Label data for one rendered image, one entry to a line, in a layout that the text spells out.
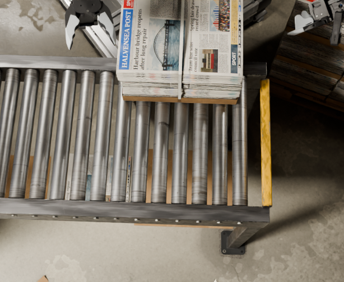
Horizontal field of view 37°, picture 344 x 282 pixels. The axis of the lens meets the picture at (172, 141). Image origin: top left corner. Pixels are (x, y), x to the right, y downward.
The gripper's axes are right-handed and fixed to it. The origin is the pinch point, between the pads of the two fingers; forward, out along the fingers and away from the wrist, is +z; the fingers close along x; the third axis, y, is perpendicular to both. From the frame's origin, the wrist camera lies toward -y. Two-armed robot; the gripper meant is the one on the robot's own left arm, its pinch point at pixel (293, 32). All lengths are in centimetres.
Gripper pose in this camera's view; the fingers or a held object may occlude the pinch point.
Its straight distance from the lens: 186.7
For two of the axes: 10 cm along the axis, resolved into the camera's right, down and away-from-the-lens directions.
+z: -8.2, 2.5, 5.2
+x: -4.2, 3.6, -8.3
